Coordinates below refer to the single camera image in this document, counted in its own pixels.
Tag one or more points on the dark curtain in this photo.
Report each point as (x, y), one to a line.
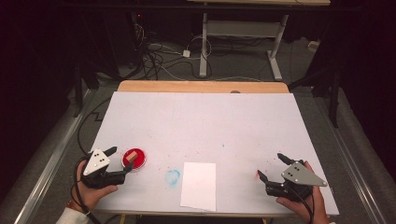
(367, 77)
(31, 77)

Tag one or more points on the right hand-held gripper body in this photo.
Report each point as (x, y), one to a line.
(300, 175)

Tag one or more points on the white power adapter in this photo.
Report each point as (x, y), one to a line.
(186, 53)

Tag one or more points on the white paper sheet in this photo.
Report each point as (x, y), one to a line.
(199, 186)

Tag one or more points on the white metal-frame desk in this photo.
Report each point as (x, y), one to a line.
(243, 29)

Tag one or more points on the small white floor box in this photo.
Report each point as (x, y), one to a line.
(313, 45)

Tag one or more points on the round red ink pad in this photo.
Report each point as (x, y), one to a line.
(139, 158)

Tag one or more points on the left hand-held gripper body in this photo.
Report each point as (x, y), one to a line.
(97, 162)

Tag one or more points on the person's left hand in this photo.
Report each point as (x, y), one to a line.
(92, 196)

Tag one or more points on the person's right hand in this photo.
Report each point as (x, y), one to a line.
(317, 208)

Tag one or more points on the black metal stand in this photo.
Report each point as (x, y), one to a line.
(334, 102)

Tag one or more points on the white sleeve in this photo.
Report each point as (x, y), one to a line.
(70, 217)

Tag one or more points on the small wooden stamp block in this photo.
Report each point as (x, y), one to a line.
(131, 156)

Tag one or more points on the white table cover board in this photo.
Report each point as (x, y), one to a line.
(202, 124)

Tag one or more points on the metal floor rail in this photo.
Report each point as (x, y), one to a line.
(53, 165)
(358, 177)

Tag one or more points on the wooden table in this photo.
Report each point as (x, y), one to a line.
(202, 86)

